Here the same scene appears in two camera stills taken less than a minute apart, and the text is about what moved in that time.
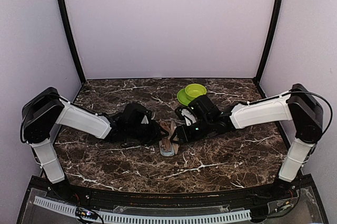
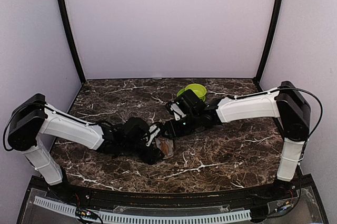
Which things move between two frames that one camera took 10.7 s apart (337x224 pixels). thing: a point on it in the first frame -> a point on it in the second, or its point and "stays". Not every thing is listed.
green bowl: [195, 90] stays
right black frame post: [276, 21] stays
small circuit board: [86, 213] stays
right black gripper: [184, 136] -> [172, 130]
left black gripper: [156, 134] -> [151, 156]
